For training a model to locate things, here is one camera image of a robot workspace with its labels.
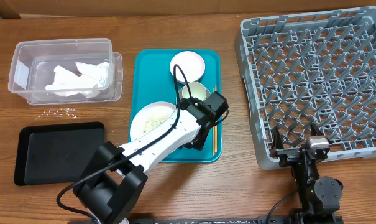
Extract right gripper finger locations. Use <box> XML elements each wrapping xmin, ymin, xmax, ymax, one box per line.
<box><xmin>310</xmin><ymin>123</ymin><xmax>323</xmax><ymax>136</ymax></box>
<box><xmin>271</xmin><ymin>126</ymin><xmax>283</xmax><ymax>150</ymax></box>

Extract pale green cup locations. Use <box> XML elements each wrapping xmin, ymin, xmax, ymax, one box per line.
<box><xmin>181</xmin><ymin>82</ymin><xmax>207</xmax><ymax>101</ymax></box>

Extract large white plate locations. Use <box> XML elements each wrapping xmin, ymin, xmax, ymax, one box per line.
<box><xmin>129</xmin><ymin>101</ymin><xmax>176</xmax><ymax>141</ymax></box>

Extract white napkin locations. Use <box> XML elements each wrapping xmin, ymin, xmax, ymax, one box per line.
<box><xmin>45</xmin><ymin>65</ymin><xmax>97</xmax><ymax>90</ymax></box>
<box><xmin>75</xmin><ymin>62</ymin><xmax>109</xmax><ymax>88</ymax></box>

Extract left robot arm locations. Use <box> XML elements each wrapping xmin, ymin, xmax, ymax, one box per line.
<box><xmin>73</xmin><ymin>91</ymin><xmax>229</xmax><ymax>223</ymax></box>

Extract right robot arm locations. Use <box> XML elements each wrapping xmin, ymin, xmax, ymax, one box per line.
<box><xmin>265</xmin><ymin>123</ymin><xmax>344</xmax><ymax>224</ymax></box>

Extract grey dishwasher rack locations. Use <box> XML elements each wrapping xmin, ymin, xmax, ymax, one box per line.
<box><xmin>235</xmin><ymin>6</ymin><xmax>376</xmax><ymax>170</ymax></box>

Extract right wooden chopstick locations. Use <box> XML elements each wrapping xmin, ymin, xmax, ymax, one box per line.
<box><xmin>213</xmin><ymin>85</ymin><xmax>218</xmax><ymax>156</ymax></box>

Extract wooden chopstick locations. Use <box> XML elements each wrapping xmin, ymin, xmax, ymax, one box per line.
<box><xmin>213</xmin><ymin>85</ymin><xmax>218</xmax><ymax>156</ymax></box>
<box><xmin>211</xmin><ymin>87</ymin><xmax>216</xmax><ymax>157</ymax></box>

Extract grey green saucer bowl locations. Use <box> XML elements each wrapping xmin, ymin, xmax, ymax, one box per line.
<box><xmin>178</xmin><ymin>86</ymin><xmax>211</xmax><ymax>101</ymax></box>

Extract left wooden chopstick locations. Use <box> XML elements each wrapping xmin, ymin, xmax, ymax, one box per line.
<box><xmin>211</xmin><ymin>87</ymin><xmax>216</xmax><ymax>157</ymax></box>

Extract pink white bowl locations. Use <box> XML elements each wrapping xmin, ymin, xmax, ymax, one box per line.
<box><xmin>170</xmin><ymin>51</ymin><xmax>206</xmax><ymax>82</ymax></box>

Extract clear plastic bin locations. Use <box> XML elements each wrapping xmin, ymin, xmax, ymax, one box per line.
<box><xmin>8</xmin><ymin>38</ymin><xmax>116</xmax><ymax>105</ymax></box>

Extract spilled rice grains on table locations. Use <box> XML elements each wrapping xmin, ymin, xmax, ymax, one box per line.
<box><xmin>35</xmin><ymin>107</ymin><xmax>78</xmax><ymax>120</ymax></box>

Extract black plastic tray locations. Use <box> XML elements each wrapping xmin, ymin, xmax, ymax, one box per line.
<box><xmin>14</xmin><ymin>122</ymin><xmax>106</xmax><ymax>186</ymax></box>

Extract cardboard backdrop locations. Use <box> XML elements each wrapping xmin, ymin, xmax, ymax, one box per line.
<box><xmin>0</xmin><ymin>0</ymin><xmax>376</xmax><ymax>19</ymax></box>

